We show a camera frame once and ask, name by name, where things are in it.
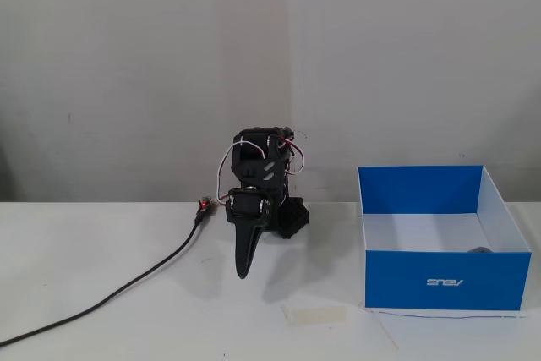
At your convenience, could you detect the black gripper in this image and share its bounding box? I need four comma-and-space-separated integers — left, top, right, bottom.
225, 186, 274, 281

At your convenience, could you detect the blue and white cardboard box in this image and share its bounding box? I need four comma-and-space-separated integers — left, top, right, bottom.
357, 164, 533, 312

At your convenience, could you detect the clear tape strip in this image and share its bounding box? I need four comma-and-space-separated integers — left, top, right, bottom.
281, 305, 347, 326

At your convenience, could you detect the white servo wire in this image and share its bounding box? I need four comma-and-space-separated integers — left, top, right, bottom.
213, 140, 268, 205

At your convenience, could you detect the red servo wire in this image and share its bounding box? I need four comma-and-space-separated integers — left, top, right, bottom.
277, 131, 309, 177

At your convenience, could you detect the black power cable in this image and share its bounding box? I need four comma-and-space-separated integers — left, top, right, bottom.
0, 213, 209, 347

